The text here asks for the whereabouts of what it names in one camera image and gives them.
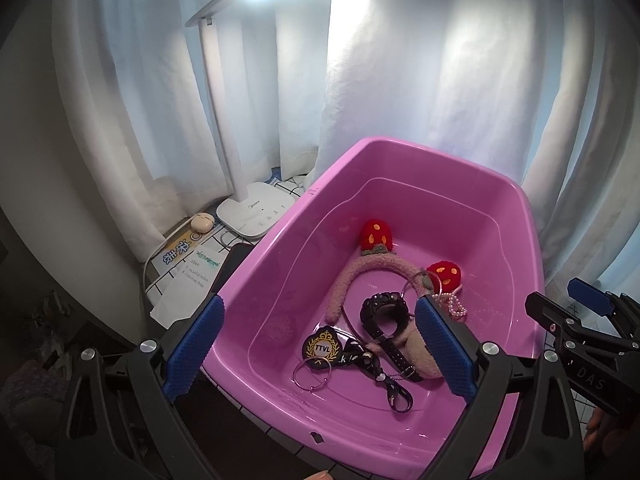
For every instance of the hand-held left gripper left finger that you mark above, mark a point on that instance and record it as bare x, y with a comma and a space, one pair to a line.
195, 345

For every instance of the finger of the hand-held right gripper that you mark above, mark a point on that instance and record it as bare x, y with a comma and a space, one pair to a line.
560, 322
592, 297

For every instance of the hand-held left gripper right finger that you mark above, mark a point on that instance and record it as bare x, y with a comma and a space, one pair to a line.
445, 345

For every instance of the black digital wristwatch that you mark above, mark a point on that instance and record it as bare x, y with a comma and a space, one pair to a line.
380, 307

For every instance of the pink plastic basin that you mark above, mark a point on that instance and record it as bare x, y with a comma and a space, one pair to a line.
310, 260

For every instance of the person's right hand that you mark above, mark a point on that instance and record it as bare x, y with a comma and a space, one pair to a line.
600, 435

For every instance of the person's left hand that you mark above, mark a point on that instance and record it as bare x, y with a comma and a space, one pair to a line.
320, 475

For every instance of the white printed paper sheet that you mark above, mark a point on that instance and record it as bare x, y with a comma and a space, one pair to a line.
195, 272

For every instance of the thin silver hoop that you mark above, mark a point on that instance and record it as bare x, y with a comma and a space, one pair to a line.
406, 282

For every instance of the black flat object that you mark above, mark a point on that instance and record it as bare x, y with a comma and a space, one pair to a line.
237, 265

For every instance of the blue yellow printed box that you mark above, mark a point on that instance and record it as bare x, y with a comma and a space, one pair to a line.
172, 255

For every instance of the pink strawberry fluffy headband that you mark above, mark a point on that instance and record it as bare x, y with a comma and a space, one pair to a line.
350, 272

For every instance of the black gold embroidered badge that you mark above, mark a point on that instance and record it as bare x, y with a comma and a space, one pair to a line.
322, 347

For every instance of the cream earbud case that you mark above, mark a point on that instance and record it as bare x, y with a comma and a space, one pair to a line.
197, 221

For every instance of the white desk lamp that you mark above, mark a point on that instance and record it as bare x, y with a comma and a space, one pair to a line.
250, 207

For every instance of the dark patterned cloth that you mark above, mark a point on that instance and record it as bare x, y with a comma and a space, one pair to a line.
30, 390

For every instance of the white curtain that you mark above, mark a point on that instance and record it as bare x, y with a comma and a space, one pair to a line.
400, 85

